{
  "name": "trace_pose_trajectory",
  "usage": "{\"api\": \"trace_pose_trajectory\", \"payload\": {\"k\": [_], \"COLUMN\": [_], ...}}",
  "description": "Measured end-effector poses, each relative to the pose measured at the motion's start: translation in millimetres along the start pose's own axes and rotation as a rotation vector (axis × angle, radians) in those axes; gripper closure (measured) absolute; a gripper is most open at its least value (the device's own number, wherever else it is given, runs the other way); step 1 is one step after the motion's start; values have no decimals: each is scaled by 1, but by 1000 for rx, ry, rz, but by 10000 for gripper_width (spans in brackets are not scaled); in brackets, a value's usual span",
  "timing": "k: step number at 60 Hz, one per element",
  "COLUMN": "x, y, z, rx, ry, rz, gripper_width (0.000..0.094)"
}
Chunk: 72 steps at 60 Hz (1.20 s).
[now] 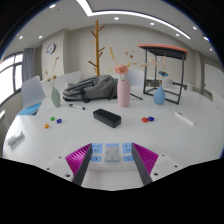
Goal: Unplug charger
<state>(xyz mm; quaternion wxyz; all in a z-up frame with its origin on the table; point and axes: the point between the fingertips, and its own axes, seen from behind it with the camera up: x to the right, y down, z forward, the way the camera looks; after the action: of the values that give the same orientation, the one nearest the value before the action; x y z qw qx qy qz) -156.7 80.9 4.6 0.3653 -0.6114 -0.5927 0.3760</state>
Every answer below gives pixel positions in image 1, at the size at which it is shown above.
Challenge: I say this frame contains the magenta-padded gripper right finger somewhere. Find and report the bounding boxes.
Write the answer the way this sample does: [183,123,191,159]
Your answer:
[130,142,183,186]

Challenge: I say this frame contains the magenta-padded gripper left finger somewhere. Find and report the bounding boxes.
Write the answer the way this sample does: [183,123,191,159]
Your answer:
[44,143,94,187]

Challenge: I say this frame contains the white translucent charger block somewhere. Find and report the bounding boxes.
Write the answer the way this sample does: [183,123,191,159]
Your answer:
[103,143,122,164]

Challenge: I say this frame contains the white power strip blue sockets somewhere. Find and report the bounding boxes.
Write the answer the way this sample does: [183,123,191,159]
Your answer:
[61,140,138,172]

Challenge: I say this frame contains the black rectangular case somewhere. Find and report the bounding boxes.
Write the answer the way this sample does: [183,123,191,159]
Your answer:
[92,108,122,129]

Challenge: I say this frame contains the black and white marker pen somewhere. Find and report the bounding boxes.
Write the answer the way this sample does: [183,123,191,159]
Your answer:
[68,103,86,111]

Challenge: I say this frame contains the plain white remote control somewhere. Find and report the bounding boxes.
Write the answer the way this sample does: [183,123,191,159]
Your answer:
[174,111,196,127]

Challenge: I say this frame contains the blue vase with dried flowers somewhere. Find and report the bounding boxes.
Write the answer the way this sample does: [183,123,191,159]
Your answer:
[148,54,170,106]

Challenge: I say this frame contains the thin black stick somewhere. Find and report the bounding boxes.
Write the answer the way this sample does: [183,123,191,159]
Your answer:
[129,92,144,101]

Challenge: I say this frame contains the green vase with dried flowers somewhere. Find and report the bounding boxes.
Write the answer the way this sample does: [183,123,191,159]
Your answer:
[44,55,62,108]

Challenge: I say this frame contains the pink vase with flowers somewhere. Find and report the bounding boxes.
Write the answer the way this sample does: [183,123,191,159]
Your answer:
[107,46,149,108]

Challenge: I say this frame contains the white remote control with buttons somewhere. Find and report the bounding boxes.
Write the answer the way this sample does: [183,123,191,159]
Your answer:
[6,130,25,147]

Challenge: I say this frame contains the grey backpack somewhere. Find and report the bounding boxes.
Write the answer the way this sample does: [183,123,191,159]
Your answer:
[62,74,119,103]

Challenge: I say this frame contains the white chair with blue cushion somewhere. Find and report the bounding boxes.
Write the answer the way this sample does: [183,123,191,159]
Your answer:
[17,75,46,117]

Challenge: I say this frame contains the window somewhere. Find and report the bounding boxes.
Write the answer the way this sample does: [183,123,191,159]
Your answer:
[0,51,24,106]

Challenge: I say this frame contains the grey curtain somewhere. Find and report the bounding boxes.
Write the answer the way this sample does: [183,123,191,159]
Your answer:
[21,47,35,83]

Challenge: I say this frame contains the wooden coat rack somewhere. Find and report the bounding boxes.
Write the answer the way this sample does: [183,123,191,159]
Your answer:
[87,19,106,77]

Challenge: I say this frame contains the recessed ceiling spotlights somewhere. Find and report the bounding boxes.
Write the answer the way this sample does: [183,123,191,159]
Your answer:
[17,2,213,53]

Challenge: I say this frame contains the long ceiling light strip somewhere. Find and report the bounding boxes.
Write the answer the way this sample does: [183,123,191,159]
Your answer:
[75,0,192,40]

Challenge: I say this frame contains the white wall board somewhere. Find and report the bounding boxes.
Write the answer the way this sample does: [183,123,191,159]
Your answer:
[203,63,224,98]

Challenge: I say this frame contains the black frame stand orange top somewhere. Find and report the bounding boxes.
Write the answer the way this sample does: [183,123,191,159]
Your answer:
[137,44,189,106]

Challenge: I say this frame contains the round wall clock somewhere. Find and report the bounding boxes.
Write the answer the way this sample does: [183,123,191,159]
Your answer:
[45,43,57,55]

